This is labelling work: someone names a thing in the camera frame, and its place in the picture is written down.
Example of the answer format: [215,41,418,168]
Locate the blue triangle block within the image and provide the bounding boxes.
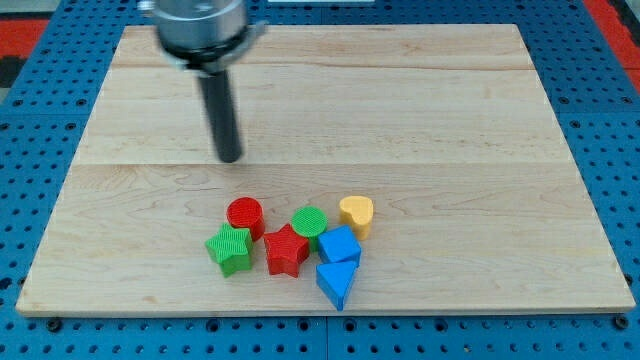
[316,261,358,311]

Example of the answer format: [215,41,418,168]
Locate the blue cube block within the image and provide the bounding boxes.
[318,225,362,266]

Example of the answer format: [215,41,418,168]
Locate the green cylinder block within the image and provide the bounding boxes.
[291,206,328,252]

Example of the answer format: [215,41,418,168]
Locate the wooden board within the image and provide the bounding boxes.
[16,24,635,318]

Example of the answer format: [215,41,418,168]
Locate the yellow heart block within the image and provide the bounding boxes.
[338,195,374,241]

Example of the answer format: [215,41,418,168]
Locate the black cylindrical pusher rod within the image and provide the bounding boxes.
[198,71,242,163]

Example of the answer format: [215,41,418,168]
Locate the red cylinder block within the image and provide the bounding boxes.
[226,197,265,242]

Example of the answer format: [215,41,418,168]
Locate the green star block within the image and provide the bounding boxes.
[204,223,253,277]

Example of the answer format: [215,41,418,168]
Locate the red star block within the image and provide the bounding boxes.
[264,223,310,278]

